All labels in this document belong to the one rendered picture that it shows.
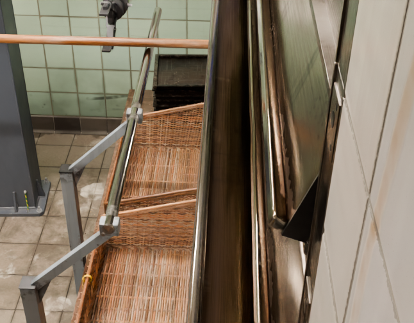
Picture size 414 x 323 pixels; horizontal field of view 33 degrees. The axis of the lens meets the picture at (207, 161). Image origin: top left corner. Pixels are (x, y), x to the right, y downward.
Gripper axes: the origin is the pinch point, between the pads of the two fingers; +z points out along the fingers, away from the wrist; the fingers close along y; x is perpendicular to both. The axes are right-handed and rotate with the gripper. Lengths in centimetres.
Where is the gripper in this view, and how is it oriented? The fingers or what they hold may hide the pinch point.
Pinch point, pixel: (105, 32)
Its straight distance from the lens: 243.5
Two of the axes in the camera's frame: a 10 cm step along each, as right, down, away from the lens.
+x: -10.0, -0.4, 0.2
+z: -0.4, 6.0, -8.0
